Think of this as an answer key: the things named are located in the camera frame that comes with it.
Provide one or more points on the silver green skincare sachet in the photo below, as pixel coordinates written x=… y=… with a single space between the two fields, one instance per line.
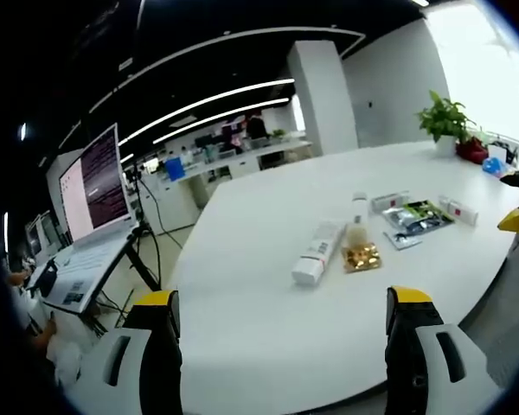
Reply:
x=417 y=215

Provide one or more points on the green potted plant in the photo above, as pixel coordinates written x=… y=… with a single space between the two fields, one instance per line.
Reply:
x=445 y=121

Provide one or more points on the white rolling desk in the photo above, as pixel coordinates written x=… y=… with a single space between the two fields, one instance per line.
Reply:
x=80 y=270

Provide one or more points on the white counter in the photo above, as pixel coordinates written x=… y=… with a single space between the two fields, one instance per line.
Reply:
x=238 y=160

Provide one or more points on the blue box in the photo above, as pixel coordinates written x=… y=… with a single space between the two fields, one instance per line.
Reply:
x=174 y=168

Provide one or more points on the white red-label skincare box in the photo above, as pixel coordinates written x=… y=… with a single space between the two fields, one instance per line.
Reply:
x=388 y=201

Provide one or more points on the white skincare tube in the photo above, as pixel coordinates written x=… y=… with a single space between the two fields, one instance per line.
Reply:
x=318 y=253

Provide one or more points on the open laptop on stand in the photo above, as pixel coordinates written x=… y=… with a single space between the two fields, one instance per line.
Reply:
x=96 y=183

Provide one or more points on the red cloth bag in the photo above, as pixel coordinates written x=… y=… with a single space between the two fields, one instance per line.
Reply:
x=472 y=149

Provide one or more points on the gold foil snack packet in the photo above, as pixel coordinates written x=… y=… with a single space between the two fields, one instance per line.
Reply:
x=360 y=253

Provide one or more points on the blue plastic packet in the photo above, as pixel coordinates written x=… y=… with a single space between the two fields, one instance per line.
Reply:
x=493 y=165

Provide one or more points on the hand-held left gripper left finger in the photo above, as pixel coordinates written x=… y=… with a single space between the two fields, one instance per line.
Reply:
x=155 y=346

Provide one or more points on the white skincare bottle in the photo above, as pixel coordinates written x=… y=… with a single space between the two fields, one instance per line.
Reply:
x=359 y=207

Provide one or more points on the white red-square skincare box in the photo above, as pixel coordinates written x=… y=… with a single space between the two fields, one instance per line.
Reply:
x=458 y=210

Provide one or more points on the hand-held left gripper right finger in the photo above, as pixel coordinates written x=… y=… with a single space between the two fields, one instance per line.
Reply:
x=419 y=346

